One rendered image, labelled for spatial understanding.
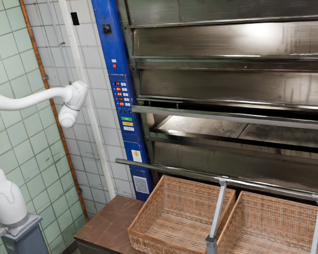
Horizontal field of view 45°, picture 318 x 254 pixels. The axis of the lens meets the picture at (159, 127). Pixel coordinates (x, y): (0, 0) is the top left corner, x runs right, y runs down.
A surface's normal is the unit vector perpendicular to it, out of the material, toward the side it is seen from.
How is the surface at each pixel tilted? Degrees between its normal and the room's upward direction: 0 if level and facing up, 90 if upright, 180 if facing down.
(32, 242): 90
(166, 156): 70
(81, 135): 90
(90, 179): 90
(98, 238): 0
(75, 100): 102
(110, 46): 90
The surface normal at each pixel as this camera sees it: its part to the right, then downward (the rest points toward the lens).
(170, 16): -0.53, 0.37
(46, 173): 0.84, 0.10
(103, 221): -0.16, -0.89
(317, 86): -0.54, 0.11
